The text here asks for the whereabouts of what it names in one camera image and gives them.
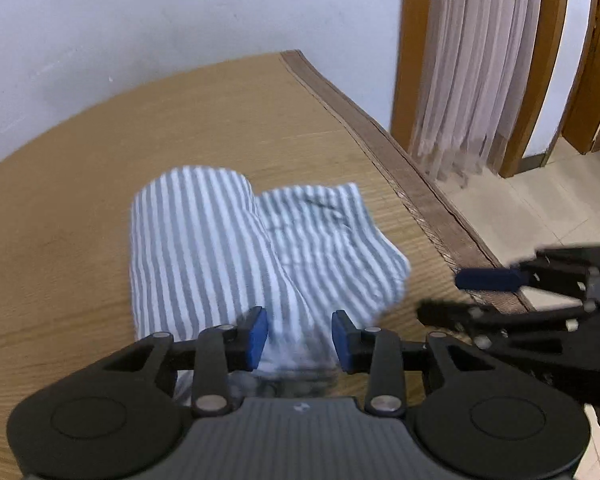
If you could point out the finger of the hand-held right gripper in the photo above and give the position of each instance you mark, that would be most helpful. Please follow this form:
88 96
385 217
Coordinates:
490 279
450 316

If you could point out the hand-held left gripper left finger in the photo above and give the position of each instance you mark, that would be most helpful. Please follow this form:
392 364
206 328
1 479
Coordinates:
257 336

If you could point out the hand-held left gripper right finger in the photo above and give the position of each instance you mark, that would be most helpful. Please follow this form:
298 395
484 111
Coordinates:
341 341

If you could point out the grey white striped garment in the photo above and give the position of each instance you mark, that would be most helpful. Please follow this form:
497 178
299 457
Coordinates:
195 240

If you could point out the wooden door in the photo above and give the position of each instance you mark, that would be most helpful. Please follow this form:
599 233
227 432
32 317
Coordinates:
587 110

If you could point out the white curtain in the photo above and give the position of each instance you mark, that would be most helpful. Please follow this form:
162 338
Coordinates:
470 60

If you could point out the wooden door frame post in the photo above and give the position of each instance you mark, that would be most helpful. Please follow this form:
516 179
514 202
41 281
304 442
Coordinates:
412 60
540 85

